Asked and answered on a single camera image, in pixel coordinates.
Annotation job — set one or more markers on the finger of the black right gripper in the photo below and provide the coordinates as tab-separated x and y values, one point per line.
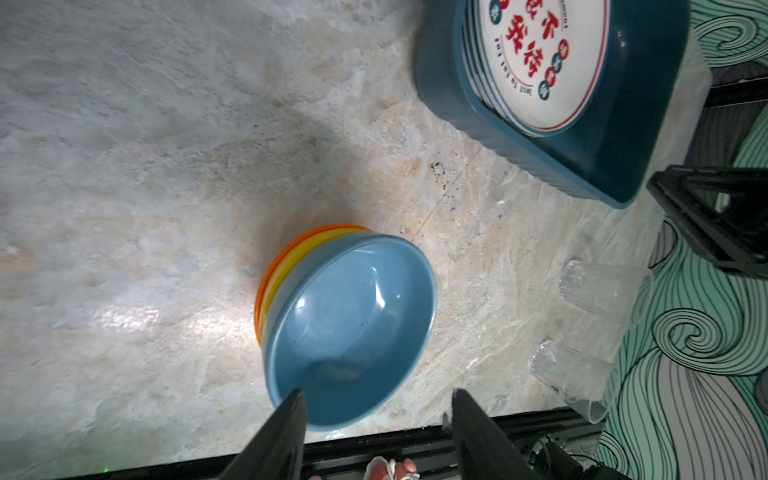
721	212

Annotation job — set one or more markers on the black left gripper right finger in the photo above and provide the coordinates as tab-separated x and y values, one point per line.
482	448

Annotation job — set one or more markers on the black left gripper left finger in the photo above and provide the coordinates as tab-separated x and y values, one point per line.
276	451

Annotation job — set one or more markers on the blue shallow bowl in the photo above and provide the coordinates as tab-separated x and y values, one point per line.
348	326

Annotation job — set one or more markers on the orange shallow bowl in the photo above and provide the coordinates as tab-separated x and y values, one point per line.
286	260

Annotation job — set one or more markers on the white plate red green circles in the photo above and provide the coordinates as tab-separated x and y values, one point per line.
539	62

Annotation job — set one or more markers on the teal plastic bin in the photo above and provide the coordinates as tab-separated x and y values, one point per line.
605	154

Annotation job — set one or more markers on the pink white small figure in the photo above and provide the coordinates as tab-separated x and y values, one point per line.
380	468

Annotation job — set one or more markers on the clear plastic cup near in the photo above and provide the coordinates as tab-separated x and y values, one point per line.
580	380

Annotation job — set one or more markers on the clear plastic cup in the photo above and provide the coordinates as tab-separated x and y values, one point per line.
618	292
580	380

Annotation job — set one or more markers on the clear plastic cup far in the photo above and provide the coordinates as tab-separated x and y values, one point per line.
618	292

